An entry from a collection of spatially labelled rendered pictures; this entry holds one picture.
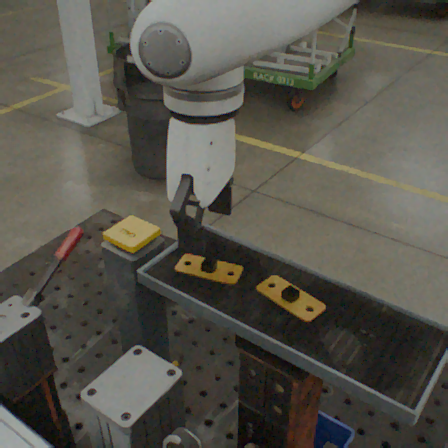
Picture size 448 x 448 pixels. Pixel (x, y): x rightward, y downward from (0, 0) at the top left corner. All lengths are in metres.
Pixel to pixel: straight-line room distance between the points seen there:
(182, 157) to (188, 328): 0.76
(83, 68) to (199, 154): 3.53
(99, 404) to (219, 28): 0.41
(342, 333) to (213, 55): 0.34
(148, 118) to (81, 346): 1.99
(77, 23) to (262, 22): 3.57
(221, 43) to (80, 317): 1.00
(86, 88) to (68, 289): 2.82
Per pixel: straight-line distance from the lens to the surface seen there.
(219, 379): 1.19
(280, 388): 0.72
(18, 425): 0.78
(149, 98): 3.02
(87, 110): 4.17
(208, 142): 0.56
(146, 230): 0.79
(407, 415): 0.58
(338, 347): 0.62
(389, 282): 2.59
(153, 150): 3.19
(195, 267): 0.71
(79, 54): 4.03
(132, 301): 0.82
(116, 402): 0.63
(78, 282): 1.45
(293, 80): 4.12
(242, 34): 0.44
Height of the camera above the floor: 1.60
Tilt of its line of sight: 34 degrees down
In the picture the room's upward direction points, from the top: straight up
